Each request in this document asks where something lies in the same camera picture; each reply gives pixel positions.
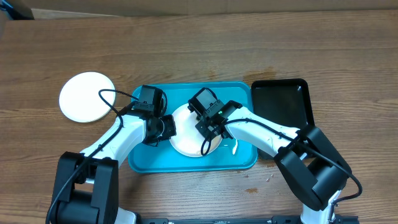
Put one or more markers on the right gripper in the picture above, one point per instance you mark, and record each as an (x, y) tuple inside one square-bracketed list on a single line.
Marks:
[(207, 130)]

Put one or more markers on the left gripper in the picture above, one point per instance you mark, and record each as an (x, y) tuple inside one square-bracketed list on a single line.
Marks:
[(171, 130)]

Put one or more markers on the white plate pink rim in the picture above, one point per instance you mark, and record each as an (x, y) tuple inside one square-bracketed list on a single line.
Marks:
[(188, 139)]

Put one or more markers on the white plate blue rim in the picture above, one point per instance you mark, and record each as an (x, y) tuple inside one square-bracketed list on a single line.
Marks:
[(87, 97)]

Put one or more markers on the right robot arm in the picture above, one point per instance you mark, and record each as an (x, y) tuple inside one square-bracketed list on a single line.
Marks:
[(312, 167)]

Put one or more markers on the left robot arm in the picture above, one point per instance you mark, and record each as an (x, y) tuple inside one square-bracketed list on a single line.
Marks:
[(86, 188)]

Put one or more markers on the teal plastic tray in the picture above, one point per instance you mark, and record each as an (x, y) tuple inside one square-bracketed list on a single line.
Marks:
[(230, 154)]

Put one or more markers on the black rectangular water tray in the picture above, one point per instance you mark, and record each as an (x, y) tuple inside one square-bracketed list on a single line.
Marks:
[(286, 102)]

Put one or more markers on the dark object top left corner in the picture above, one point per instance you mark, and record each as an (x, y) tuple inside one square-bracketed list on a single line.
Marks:
[(17, 10)]

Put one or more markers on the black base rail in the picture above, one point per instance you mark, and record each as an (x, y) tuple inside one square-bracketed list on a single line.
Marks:
[(284, 219)]

